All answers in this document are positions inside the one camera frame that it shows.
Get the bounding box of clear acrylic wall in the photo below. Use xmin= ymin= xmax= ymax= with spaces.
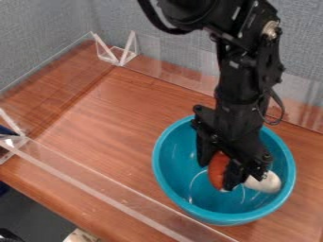
xmin=125 ymin=33 xmax=323 ymax=133
xmin=0 ymin=31 xmax=93 ymax=95
xmin=0 ymin=136 xmax=237 ymax=242

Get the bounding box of clear acrylic left bracket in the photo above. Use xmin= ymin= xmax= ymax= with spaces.
xmin=0 ymin=108 xmax=28 ymax=165

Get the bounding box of clear acrylic front wall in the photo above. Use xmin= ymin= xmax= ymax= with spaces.
xmin=0 ymin=136 xmax=237 ymax=242

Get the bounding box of black cable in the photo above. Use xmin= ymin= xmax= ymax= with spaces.
xmin=254 ymin=88 xmax=286 ymax=126

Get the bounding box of blue plastic bowl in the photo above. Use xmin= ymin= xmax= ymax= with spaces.
xmin=150 ymin=116 xmax=296 ymax=226

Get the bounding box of clear acrylic back wall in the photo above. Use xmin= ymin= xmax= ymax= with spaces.
xmin=125 ymin=33 xmax=323 ymax=133

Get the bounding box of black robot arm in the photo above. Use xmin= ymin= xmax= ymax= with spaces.
xmin=136 ymin=0 xmax=284 ymax=193

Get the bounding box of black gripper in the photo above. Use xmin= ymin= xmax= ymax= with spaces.
xmin=192 ymin=91 xmax=272 ymax=191

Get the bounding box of red white toy mushroom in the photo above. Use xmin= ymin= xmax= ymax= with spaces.
xmin=206 ymin=151 xmax=281 ymax=194

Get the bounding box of clear acrylic corner bracket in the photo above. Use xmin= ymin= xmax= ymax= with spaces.
xmin=90 ymin=31 xmax=138 ymax=66

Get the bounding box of clear acrylic left wall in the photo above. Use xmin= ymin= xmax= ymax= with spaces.
xmin=0 ymin=31 xmax=93 ymax=95

